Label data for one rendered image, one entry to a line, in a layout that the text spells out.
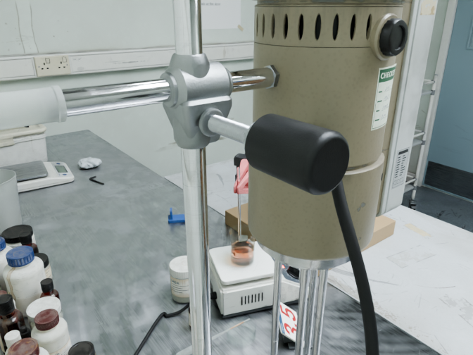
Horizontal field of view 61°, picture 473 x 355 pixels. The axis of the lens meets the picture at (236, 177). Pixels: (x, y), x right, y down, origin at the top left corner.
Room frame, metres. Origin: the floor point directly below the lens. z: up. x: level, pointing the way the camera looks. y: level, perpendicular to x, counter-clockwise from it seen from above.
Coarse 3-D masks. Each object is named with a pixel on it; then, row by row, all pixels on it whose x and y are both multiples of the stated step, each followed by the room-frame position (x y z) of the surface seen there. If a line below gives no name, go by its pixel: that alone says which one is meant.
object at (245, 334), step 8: (232, 320) 0.59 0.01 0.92; (240, 320) 0.60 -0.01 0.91; (248, 320) 0.59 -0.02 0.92; (240, 328) 0.59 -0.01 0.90; (248, 328) 0.59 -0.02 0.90; (232, 336) 0.55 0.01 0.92; (240, 336) 0.57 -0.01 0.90; (248, 336) 0.57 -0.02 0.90; (240, 344) 0.54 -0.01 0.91; (248, 344) 0.55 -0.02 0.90
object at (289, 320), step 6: (282, 306) 0.62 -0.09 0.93; (282, 312) 0.60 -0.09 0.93; (288, 312) 0.61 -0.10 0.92; (282, 318) 0.58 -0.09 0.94; (288, 318) 0.59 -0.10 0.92; (294, 318) 0.60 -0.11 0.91; (288, 324) 0.57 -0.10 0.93; (294, 324) 0.59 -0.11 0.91; (288, 330) 0.55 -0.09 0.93; (294, 330) 0.57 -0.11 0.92; (294, 336) 0.55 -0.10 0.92
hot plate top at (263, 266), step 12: (216, 252) 0.72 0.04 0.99; (228, 252) 0.72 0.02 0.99; (264, 252) 0.72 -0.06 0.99; (216, 264) 0.67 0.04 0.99; (228, 264) 0.67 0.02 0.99; (252, 264) 0.67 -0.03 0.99; (264, 264) 0.67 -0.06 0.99; (228, 276) 0.63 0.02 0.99; (240, 276) 0.63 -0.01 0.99; (252, 276) 0.63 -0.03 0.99; (264, 276) 0.64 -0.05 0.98
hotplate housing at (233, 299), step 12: (216, 276) 0.66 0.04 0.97; (216, 288) 0.65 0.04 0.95; (228, 288) 0.62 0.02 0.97; (240, 288) 0.62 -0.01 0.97; (252, 288) 0.63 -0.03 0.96; (264, 288) 0.63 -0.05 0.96; (288, 288) 0.65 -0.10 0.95; (216, 300) 0.65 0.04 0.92; (228, 300) 0.61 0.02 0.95; (240, 300) 0.62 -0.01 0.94; (252, 300) 0.63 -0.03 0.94; (264, 300) 0.63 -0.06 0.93; (288, 300) 0.65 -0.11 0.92; (228, 312) 0.61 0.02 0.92; (240, 312) 0.62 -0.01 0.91
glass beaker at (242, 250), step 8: (232, 232) 0.70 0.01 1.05; (248, 232) 0.70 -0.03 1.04; (232, 240) 0.67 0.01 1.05; (240, 240) 0.66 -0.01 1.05; (248, 240) 0.66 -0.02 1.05; (232, 248) 0.67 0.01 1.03; (240, 248) 0.66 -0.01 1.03; (248, 248) 0.66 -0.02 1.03; (232, 256) 0.67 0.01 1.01; (240, 256) 0.66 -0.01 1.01; (248, 256) 0.66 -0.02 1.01; (240, 264) 0.66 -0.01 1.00; (248, 264) 0.66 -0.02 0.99
